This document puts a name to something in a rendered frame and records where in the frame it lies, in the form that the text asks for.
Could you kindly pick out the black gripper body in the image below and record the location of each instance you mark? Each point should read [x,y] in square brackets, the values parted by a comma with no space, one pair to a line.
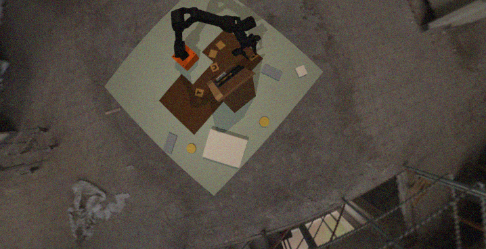
[238,51]

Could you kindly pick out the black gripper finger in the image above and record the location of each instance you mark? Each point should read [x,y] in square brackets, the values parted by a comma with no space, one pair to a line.
[254,48]
[244,54]

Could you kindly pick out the yellow flat disc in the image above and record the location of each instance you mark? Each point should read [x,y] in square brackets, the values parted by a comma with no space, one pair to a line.
[191,148]
[264,121]

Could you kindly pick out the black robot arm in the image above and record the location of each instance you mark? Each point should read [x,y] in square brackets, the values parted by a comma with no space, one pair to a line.
[226,23]

